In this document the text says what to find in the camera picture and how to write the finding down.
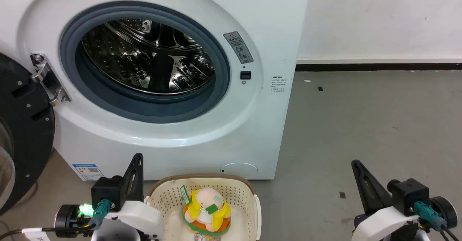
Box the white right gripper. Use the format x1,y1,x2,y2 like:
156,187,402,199
351,159,458,241

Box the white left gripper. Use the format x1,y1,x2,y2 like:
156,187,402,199
55,153,166,241

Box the yellow pink plush toy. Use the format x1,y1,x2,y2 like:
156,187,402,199
182,187,232,238

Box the stainless steel washing machine drum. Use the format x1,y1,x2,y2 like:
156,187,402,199
81,19,216,95

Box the black washing machine door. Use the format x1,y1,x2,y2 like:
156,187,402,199
0,52,56,216

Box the cream plastic laundry basket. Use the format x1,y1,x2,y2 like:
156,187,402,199
144,173,261,241

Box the blue energy label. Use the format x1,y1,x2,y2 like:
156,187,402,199
72,164,105,182

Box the round drain filter cover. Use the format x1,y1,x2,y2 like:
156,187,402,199
220,163,259,180

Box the black baseboard strip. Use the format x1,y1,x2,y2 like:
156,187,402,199
295,63,462,72

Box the white front-load washing machine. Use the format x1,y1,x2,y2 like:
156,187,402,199
0,0,311,182

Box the chrome door hinge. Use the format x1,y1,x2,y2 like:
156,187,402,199
30,53,71,107

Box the grey rubber door gasket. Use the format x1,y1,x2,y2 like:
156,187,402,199
60,1,231,124

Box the small text sticker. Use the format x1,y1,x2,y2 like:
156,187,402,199
271,76,288,93

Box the grey warning sticker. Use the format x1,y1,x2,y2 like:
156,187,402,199
223,31,254,64

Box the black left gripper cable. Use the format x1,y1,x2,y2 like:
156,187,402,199
0,199,111,240

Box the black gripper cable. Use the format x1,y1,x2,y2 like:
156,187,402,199
414,201,462,241
0,199,111,240

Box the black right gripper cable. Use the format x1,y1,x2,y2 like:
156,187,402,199
414,201,462,241

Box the white cable label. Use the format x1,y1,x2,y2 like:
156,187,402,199
21,228,52,241

